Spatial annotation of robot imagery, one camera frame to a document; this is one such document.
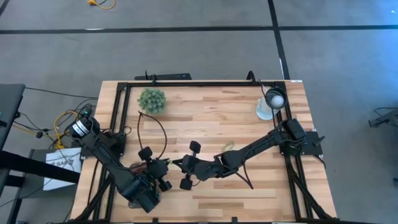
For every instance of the green plant in white pot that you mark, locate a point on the green plant in white pot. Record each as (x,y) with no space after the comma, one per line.
(151,101)

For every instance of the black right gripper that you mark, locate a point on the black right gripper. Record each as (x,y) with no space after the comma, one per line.
(202,169)

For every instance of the black router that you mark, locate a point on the black router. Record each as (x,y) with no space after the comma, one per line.
(168,76)

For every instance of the red rubber band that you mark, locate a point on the red rubber band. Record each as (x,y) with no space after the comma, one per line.
(140,169)

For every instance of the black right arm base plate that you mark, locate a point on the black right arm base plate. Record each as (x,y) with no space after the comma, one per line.
(314,141)

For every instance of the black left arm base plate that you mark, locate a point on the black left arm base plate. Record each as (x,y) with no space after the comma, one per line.
(90,152)

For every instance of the white paper sheet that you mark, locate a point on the white paper sheet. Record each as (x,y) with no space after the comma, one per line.
(66,154)

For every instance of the grey side table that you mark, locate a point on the grey side table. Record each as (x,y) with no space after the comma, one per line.
(11,105)

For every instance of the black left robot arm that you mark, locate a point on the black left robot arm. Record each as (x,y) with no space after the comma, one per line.
(109,161)

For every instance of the grey plastic bin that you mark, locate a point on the grey plastic bin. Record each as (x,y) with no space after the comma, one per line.
(132,205)

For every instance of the black box with green light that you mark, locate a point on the black box with green light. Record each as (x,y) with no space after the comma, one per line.
(87,113)

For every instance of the white cylindrical table lamp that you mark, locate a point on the white cylindrical table lamp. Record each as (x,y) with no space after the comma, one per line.
(264,112)

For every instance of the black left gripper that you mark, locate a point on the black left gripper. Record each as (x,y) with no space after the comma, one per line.
(157,171)

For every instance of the black beam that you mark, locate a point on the black beam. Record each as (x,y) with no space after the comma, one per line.
(31,165)

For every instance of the green rubber band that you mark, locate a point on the green rubber band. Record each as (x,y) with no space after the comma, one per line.
(170,161)
(229,143)

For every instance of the black aluminium table frame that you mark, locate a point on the black aluminium table frame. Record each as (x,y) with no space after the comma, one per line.
(202,84)

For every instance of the black floor stand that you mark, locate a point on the black floor stand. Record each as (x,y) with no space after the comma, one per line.
(388,117)

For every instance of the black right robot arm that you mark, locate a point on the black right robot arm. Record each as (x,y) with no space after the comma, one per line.
(258,144)

